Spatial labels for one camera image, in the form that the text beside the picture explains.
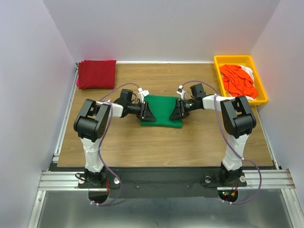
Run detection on green t shirt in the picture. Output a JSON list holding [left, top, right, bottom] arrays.
[[140, 95, 183, 128]]

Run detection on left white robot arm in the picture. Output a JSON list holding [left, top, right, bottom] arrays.
[[74, 88, 156, 188]]

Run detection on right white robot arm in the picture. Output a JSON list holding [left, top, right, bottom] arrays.
[[169, 84, 257, 185]]

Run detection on folded red t shirt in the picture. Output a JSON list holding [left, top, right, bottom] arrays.
[[78, 60, 116, 90]]

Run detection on orange t shirt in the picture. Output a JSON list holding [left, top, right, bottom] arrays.
[[219, 64, 258, 100]]

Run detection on white t shirt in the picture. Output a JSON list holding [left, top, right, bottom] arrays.
[[239, 65, 254, 82]]

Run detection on yellow plastic bin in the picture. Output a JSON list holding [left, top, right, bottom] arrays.
[[214, 55, 268, 106]]

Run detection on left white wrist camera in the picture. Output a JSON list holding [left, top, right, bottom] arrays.
[[137, 87, 150, 103]]

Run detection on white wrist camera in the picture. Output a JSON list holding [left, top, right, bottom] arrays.
[[137, 87, 150, 103], [176, 86, 186, 100]]

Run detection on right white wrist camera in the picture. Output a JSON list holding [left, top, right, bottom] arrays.
[[176, 86, 186, 100]]

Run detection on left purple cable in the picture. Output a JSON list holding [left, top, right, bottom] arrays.
[[89, 83, 143, 207]]

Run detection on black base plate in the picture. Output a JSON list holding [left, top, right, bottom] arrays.
[[76, 167, 247, 199]]

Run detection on left side aluminium rail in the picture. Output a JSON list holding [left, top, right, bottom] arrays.
[[52, 63, 79, 163]]

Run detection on right side aluminium rail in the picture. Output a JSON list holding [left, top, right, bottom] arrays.
[[257, 110, 281, 170]]

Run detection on aluminium frame rail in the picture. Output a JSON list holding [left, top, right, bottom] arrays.
[[38, 170, 295, 191]]

